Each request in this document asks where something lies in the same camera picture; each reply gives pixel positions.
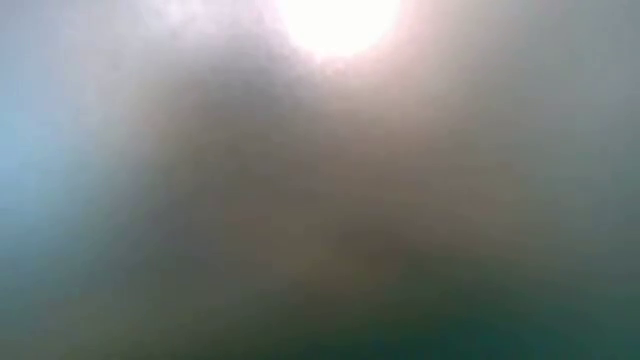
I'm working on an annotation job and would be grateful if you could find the green plastic bin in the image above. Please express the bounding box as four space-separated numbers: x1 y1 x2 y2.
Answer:
0 0 640 360

